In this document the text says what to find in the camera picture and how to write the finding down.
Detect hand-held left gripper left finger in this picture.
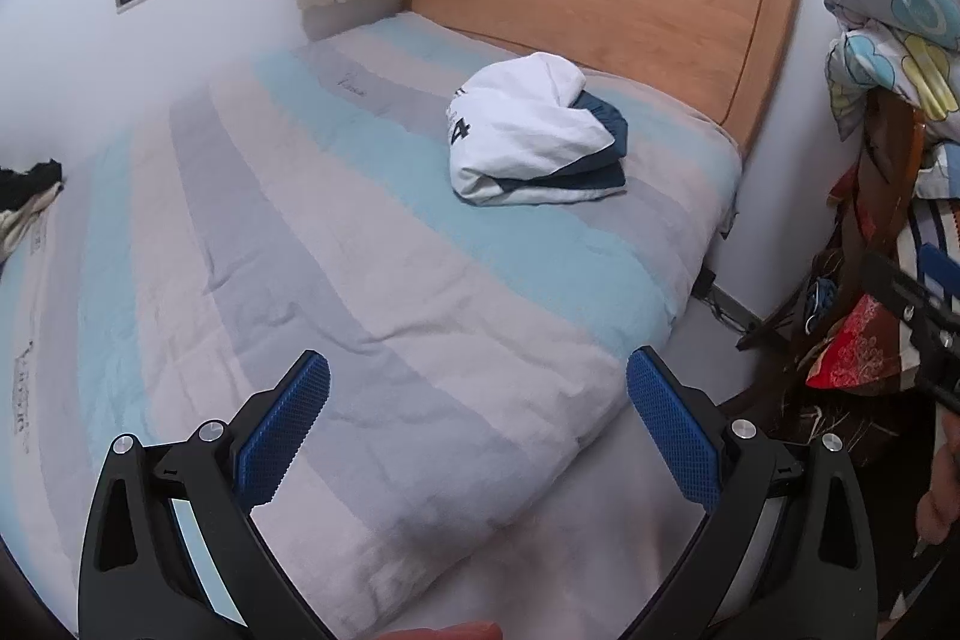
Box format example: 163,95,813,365
77,349,331,640

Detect person's left hand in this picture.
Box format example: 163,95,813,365
386,621,502,640

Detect white and blue hooded jacket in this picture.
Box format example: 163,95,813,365
444,51,629,208

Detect black power cable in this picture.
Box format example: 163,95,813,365
690,269,758,330

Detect striped bed with quilt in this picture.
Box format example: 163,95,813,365
0,10,743,640

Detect beige crumpled garment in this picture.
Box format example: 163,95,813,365
0,182,65,270

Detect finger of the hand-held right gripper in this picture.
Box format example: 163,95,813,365
919,244,960,304
861,250,960,335

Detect dark floral cloth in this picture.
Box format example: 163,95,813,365
765,385,923,465

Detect striped cloth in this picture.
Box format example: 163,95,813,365
892,201,960,311

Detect red floral cloth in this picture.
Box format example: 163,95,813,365
806,295,920,393

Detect cartoon printed quilt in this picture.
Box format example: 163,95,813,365
823,0,960,202

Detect black crumpled garment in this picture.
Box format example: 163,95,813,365
0,158,65,214

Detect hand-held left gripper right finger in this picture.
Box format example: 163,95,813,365
626,346,878,640

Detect person's right hand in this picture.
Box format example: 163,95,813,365
916,415,960,547

